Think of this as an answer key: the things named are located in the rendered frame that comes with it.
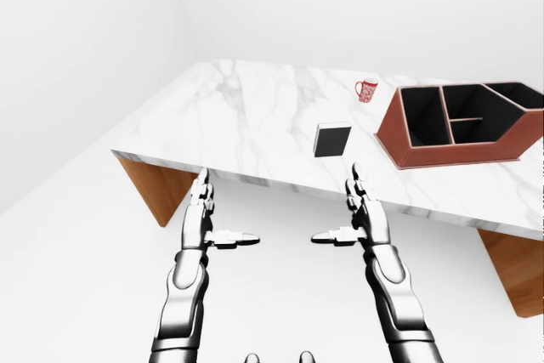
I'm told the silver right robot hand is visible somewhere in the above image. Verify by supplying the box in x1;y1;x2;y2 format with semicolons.
310;162;393;250

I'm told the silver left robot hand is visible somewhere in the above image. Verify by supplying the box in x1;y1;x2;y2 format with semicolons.
180;167;261;252

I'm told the black book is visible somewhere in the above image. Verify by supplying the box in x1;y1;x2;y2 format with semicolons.
312;122;353;159

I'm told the red-brown desk caddy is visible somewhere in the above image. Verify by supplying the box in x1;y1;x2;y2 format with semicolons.
373;81;544;170

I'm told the wooden table leg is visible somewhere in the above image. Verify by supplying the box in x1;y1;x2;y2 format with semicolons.
116;157;200;229
476;228;544;319

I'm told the red patterned white mug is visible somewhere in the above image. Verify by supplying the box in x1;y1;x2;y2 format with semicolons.
354;78;379;104

